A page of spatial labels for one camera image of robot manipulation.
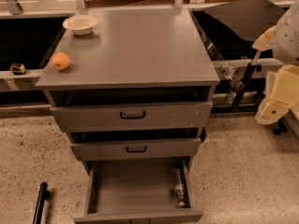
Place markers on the grey middle drawer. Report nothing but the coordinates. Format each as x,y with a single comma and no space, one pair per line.
144,149

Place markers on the metal clamp bracket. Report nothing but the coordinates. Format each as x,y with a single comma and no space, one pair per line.
236,84

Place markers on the grey open bottom drawer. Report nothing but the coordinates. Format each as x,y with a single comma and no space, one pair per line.
137,192

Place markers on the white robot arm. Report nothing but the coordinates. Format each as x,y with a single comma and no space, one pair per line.
286,38

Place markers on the white bowl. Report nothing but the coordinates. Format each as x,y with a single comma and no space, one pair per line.
80,24

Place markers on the yellow black tape measure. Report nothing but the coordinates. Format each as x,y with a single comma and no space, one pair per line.
18,69

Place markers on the grey top drawer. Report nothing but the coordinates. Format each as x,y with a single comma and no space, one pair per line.
99,118

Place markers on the orange fruit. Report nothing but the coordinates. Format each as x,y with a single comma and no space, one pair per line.
60,61

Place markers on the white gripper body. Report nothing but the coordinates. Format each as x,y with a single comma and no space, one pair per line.
287,40

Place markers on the black bar on floor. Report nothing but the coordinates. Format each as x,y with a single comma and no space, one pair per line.
43,195

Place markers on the black tray stand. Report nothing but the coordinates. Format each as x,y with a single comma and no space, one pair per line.
228,31

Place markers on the grey drawer cabinet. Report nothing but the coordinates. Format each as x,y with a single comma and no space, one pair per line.
136,56

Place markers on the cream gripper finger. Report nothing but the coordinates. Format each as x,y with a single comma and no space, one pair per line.
266,40

